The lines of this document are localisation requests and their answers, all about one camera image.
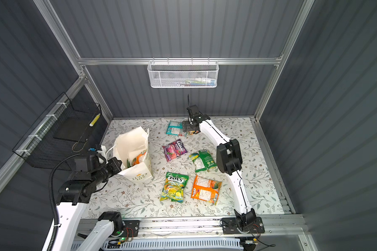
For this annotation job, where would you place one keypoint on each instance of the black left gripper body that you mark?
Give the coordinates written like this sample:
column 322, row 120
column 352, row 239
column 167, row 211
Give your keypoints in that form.
column 110, row 169

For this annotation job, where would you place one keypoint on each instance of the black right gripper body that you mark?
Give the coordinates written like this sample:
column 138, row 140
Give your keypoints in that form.
column 189, row 126

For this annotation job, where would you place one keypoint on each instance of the red yellow Fox's candy bag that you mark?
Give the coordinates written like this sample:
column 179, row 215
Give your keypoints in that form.
column 190, row 133

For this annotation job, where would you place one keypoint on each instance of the white illustrated paper bag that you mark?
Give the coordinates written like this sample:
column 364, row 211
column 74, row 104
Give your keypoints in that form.
column 132, row 148

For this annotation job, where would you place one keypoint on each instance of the small orange candy bag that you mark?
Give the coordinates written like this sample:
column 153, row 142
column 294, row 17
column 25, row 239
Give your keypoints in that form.
column 139, row 158

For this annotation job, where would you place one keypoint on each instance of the green candy bag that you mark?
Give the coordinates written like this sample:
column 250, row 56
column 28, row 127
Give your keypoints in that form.
column 202, row 160

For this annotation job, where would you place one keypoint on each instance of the large orange candy bag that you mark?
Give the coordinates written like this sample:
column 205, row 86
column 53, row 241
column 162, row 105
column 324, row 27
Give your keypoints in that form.
column 206, row 190

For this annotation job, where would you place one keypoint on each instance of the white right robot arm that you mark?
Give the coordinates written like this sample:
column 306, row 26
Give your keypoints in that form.
column 229, row 161

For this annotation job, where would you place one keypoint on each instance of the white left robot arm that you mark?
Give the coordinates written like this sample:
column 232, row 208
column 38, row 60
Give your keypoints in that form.
column 72, row 199

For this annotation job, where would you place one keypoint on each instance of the teal candy bag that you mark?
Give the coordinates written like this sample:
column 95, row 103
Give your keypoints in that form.
column 175, row 128

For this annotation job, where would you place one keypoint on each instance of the purple Fox's candy bag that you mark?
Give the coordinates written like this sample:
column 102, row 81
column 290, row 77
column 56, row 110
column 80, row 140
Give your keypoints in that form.
column 174, row 150

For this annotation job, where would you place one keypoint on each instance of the lime Fox's candy bag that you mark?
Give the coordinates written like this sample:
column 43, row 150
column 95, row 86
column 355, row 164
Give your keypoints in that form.
column 173, row 188

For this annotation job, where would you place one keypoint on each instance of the black wire basket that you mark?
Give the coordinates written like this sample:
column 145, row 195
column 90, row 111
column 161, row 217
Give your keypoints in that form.
column 74, row 126

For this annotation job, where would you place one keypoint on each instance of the white wire mesh basket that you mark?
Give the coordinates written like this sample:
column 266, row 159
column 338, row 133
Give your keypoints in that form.
column 183, row 75

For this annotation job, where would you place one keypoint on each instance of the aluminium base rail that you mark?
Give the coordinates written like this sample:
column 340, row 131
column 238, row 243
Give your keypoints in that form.
column 209, row 226

